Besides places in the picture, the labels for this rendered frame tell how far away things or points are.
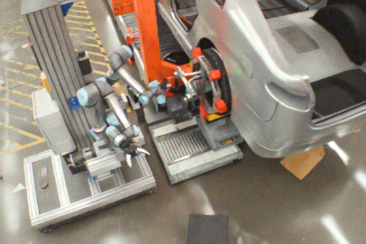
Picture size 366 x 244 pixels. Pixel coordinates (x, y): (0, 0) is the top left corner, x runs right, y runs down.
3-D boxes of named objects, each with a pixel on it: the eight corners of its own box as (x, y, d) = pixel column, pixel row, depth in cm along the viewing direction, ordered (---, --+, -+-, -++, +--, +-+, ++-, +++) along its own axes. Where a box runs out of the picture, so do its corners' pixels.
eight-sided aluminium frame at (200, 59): (219, 122, 302) (222, 79, 263) (214, 124, 301) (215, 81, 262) (197, 87, 338) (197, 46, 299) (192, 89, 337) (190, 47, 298)
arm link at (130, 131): (104, 76, 227) (137, 133, 234) (91, 83, 222) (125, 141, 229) (108, 73, 217) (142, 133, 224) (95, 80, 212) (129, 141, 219)
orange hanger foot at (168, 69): (208, 78, 357) (208, 53, 332) (164, 91, 344) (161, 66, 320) (202, 70, 368) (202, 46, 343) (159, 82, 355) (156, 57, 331)
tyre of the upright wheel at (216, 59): (236, 118, 327) (257, 92, 266) (216, 125, 321) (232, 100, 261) (212, 65, 347) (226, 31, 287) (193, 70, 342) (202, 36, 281)
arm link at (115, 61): (104, 57, 241) (148, 102, 248) (114, 50, 247) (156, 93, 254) (100, 64, 250) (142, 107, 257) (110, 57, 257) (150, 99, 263)
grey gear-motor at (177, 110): (206, 120, 372) (206, 99, 347) (172, 131, 362) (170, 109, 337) (200, 110, 384) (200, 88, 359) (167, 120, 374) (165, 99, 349)
